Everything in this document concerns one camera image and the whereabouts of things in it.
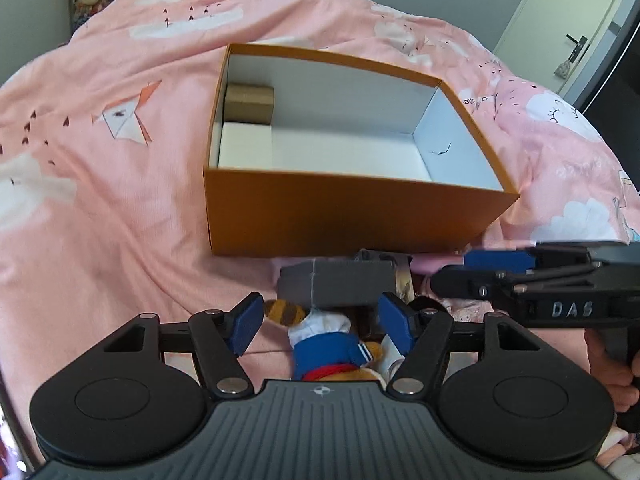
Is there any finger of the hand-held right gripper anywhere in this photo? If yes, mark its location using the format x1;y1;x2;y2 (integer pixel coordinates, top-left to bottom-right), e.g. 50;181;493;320
431;264;601;305
462;244;593;273

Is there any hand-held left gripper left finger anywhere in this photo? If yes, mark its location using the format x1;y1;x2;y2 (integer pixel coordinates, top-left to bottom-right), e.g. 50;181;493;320
102;291;265;398

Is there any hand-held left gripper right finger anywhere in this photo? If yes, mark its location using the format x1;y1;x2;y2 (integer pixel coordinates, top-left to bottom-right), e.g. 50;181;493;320
377;291;541;397

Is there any pink backpack pouch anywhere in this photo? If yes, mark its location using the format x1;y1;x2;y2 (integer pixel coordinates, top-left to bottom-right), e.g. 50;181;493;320
410;254;468;277

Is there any black gift box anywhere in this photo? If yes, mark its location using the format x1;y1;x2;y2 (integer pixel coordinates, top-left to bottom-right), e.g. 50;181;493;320
278;259;397;336

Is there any orange cardboard box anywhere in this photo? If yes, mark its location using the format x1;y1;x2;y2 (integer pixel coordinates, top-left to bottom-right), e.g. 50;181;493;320
202;43;522;258

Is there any person's right hand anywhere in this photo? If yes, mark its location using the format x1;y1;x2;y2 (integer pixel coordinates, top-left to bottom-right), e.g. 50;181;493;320
584;331;635;413

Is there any pink printed blanket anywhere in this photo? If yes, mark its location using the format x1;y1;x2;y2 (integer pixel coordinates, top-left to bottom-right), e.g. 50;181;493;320
0;0;640;480

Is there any white box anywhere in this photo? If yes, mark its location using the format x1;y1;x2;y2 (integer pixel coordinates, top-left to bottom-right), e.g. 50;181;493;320
218;121;273;169

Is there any small brown cardboard box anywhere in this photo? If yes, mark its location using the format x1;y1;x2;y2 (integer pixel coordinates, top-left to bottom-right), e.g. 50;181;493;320
224;84;275;126

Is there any grey door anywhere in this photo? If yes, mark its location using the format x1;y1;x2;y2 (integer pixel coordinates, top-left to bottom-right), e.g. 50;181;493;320
492;0;636;106

